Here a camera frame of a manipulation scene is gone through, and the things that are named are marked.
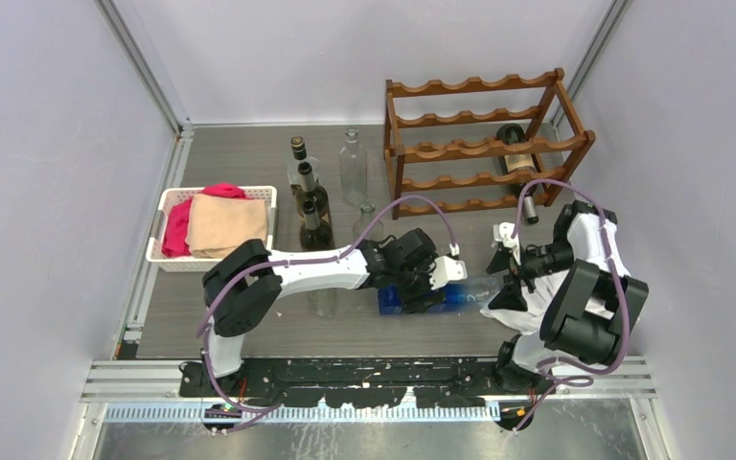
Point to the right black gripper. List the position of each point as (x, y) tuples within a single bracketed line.
[(510, 297)]

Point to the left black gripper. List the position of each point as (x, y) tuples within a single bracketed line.
[(427, 297)]

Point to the blue square glass bottle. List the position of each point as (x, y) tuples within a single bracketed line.
[(472, 293)]

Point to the dark green wine bottle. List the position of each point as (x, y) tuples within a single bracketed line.
[(513, 134)]

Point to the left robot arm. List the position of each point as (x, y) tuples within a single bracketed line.
[(241, 289)]

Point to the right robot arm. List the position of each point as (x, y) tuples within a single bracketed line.
[(571, 299)]

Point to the clear glass bottle centre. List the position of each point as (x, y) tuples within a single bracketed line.
[(364, 229)]

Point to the clear glass bottle front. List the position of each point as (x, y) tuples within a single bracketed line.
[(322, 303)]

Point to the green wine bottle front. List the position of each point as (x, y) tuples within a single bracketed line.
[(315, 233)]

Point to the wooden wine rack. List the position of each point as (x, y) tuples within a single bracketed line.
[(554, 161)]

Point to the green wine bottle middle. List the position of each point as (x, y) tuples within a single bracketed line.
[(311, 189)]

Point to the tall clear glass bottle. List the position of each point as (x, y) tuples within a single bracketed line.
[(353, 169)]

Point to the clear whisky bottle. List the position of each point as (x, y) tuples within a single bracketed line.
[(299, 155)]

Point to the beige folded cloth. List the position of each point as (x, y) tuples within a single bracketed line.
[(218, 225)]

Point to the white plastic basket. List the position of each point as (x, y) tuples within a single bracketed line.
[(174, 196)]

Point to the red cloth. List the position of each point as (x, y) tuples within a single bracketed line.
[(174, 243)]

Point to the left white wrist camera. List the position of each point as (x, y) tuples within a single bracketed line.
[(447, 270)]

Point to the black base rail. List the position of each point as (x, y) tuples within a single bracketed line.
[(446, 382)]

